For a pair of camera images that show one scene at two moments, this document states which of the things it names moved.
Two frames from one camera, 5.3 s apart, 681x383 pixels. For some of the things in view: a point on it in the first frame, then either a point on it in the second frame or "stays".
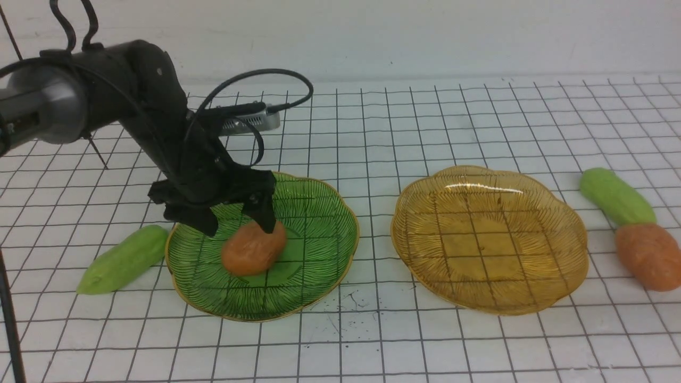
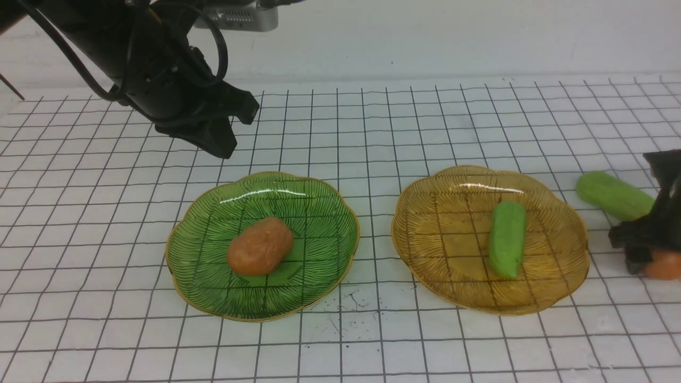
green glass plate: x=321 y=232 stays
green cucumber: x=614 y=199 stays
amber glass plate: x=488 y=240 stays
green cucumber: x=140 y=251 to x=507 y=238
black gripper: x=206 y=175 to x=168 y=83
